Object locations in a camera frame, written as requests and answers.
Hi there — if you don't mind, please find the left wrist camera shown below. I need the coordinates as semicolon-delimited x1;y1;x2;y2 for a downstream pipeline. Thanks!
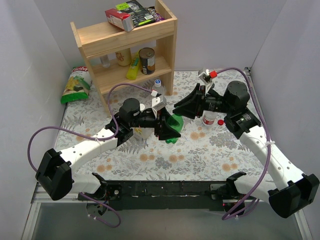
150;90;167;117

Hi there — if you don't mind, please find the tin can on shelf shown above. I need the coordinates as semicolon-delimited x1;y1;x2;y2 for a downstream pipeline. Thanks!
138;47;156;75

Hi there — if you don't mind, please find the red white carton box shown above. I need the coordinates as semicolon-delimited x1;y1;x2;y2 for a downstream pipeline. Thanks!
105;8;135;32

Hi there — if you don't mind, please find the black green box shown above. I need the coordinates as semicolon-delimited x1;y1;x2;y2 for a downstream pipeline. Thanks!
115;0;156;28

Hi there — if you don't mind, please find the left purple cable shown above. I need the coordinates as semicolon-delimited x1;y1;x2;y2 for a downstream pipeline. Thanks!
26;83;157;228

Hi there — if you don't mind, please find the clear bottle red label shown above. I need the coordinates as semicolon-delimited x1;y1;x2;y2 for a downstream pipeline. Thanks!
202;111;218;126

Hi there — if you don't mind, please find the green chips bag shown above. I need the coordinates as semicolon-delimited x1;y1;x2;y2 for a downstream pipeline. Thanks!
60;66;92;104

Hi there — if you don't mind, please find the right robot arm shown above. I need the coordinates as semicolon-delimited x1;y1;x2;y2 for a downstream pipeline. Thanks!
173;81;320;218

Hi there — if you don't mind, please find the purple cable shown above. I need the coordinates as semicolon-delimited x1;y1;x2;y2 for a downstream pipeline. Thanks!
216;67;272;221
26;83;157;228

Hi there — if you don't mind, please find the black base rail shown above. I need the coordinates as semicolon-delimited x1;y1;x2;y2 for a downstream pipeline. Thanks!
77;179;257;216

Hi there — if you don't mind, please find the purple snack packet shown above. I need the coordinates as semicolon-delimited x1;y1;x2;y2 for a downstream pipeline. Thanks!
146;6;165;22

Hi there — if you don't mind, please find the yellow bottle on shelf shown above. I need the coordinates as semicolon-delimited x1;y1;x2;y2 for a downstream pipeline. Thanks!
126;52;141;80

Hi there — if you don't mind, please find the wooden two-tier shelf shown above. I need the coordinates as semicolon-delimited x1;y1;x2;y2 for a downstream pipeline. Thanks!
70;0;178;113

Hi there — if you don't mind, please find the clear bottle blue white cap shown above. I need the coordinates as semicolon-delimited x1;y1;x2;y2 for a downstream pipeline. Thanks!
151;79;165;96

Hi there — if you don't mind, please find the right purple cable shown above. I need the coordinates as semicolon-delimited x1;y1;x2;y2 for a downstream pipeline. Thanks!
216;67;272;221

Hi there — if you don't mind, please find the red bottle cap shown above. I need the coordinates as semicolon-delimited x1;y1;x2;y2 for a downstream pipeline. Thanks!
217;119;224;126

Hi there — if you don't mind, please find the small clear bottle on shelf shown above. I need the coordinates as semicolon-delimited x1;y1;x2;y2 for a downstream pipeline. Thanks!
99;55;111;68

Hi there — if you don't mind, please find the floral table mat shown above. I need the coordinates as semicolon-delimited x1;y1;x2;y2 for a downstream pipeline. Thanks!
47;70;276;183

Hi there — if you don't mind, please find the green plastic bottle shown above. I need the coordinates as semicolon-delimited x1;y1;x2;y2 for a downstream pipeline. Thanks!
165;114;184;144

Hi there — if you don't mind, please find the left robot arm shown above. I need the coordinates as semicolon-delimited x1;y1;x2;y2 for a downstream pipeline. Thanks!
35;98;181;201

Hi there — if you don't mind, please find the square clear bottle white cap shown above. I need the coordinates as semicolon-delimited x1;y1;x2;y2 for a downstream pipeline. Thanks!
132;103;154;140

